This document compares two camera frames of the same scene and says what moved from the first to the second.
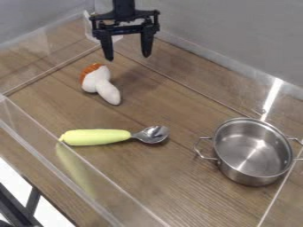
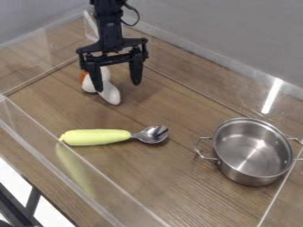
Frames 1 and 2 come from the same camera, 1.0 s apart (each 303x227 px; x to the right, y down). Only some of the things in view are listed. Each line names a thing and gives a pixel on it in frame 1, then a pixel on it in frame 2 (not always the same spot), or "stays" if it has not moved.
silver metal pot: (253, 151) stays
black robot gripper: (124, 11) → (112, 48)
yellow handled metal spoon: (86, 137) stays
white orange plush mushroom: (93, 79) stays
